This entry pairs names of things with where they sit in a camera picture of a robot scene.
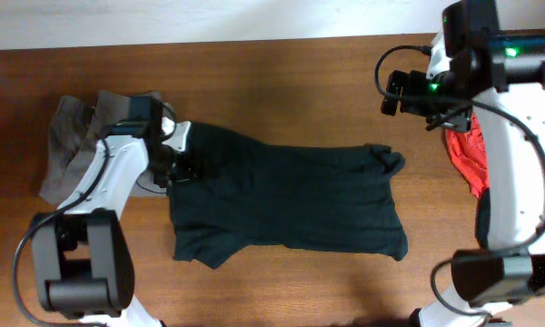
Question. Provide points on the dark green t-shirt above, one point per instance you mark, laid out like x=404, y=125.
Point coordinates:
x=244, y=192

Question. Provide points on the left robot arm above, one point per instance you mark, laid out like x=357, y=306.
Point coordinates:
x=83, y=268

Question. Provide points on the grey folded trousers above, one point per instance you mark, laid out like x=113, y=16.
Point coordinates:
x=73, y=132

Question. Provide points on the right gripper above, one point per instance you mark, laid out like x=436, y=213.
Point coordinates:
x=411, y=81

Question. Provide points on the red garment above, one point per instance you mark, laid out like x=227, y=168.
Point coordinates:
x=467, y=154

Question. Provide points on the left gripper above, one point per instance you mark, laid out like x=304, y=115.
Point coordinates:
x=192, y=168

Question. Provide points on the black garment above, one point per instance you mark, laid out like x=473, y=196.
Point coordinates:
x=482, y=222

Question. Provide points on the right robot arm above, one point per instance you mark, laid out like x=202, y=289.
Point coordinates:
x=501, y=78

